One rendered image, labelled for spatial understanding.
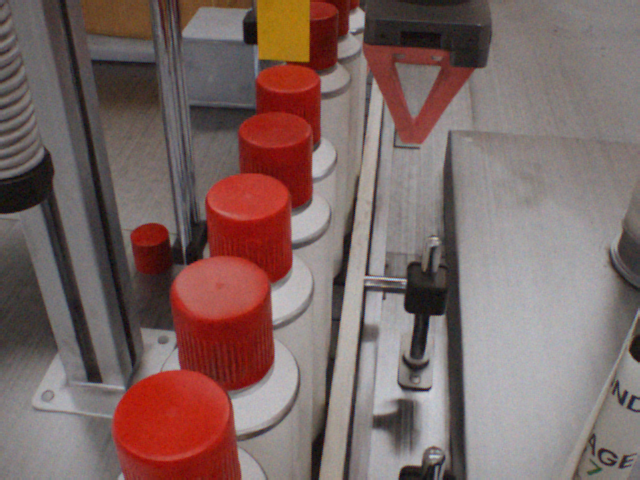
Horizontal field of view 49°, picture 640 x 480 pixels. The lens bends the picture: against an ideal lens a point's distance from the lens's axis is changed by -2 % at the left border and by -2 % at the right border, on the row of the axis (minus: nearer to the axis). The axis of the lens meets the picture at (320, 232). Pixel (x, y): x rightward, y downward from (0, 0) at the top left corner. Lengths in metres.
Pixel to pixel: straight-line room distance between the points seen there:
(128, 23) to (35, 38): 0.66
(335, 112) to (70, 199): 0.17
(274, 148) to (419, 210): 0.42
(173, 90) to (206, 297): 0.22
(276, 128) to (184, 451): 0.17
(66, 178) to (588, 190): 0.46
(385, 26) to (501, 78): 0.63
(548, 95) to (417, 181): 0.28
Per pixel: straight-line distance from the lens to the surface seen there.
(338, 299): 0.53
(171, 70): 0.42
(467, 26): 0.38
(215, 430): 0.20
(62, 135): 0.42
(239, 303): 0.23
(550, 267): 0.59
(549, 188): 0.69
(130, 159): 0.81
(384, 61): 0.42
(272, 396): 0.25
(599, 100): 0.99
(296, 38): 0.43
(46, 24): 0.39
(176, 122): 0.44
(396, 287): 0.50
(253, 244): 0.27
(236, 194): 0.28
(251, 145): 0.31
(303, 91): 0.35
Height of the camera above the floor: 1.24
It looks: 37 degrees down
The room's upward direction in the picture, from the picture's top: 1 degrees clockwise
